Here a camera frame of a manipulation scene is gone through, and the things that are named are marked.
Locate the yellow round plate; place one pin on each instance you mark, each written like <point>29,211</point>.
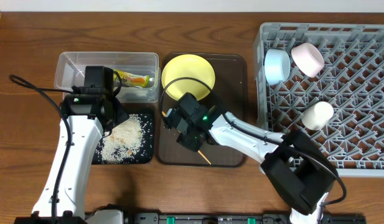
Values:
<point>188,65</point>

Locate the black rectangular tray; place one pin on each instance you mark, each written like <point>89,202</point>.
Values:
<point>148,124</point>

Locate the dark brown serving tray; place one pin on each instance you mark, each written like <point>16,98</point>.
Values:
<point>230,86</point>

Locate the green snack wrapper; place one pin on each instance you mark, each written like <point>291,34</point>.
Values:
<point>133,80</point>

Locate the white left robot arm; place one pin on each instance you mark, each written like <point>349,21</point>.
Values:
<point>85,118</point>

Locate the white bowl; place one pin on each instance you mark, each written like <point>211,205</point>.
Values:
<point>308,59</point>

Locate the wooden chopstick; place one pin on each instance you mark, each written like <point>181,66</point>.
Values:
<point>164,114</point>

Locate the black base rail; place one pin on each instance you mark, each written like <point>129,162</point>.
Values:
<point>116,214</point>

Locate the grey plastic dishwasher rack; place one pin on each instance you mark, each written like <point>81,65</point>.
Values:
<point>352,81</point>

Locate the light blue bowl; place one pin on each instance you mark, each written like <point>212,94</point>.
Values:
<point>276,66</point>

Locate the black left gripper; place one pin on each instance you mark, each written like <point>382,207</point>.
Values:
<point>117,115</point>

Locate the small white cup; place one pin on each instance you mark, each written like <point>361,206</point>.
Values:
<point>317,116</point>

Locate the pile of rice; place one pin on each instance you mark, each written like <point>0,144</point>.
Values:
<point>124,140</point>

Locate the clear plastic bin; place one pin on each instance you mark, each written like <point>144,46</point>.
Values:
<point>71,72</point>

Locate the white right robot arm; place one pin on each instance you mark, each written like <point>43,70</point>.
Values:
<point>296,168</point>

